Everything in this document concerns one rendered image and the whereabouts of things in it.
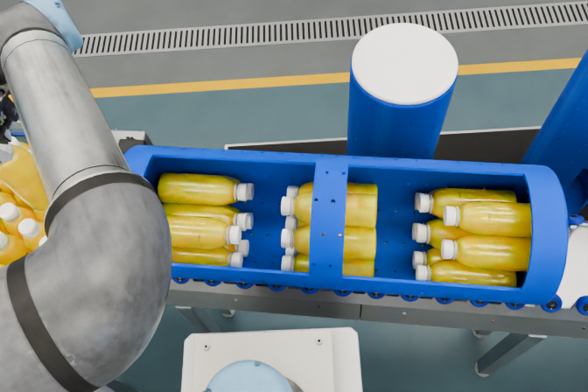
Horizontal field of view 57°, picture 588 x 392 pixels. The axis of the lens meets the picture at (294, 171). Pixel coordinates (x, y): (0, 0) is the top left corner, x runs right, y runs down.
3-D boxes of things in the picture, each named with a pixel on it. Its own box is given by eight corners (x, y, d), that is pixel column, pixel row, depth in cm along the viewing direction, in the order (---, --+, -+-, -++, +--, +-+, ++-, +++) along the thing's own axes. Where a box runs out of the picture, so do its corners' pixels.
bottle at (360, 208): (377, 190, 109) (289, 185, 111) (376, 223, 107) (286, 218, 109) (375, 199, 116) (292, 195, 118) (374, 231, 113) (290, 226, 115)
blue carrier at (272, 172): (530, 324, 117) (581, 273, 93) (136, 292, 126) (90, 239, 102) (514, 207, 132) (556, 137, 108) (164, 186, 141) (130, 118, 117)
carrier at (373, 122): (425, 229, 215) (402, 169, 229) (476, 93, 139) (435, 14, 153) (356, 247, 214) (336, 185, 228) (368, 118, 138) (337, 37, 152)
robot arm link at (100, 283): (203, 263, 36) (38, -39, 65) (46, 355, 34) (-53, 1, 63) (243, 329, 45) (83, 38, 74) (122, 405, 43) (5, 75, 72)
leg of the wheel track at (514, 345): (491, 377, 201) (549, 339, 147) (474, 376, 202) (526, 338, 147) (489, 361, 204) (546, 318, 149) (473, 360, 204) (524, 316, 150)
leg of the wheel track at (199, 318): (228, 354, 211) (192, 311, 157) (214, 353, 212) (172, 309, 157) (231, 339, 214) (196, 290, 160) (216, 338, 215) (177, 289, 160)
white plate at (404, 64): (474, 88, 138) (473, 92, 139) (435, 12, 152) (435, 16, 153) (369, 114, 137) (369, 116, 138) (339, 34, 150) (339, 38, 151)
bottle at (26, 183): (62, 178, 112) (21, 130, 97) (63, 207, 109) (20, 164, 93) (28, 185, 112) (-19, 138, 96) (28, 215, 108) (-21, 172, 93)
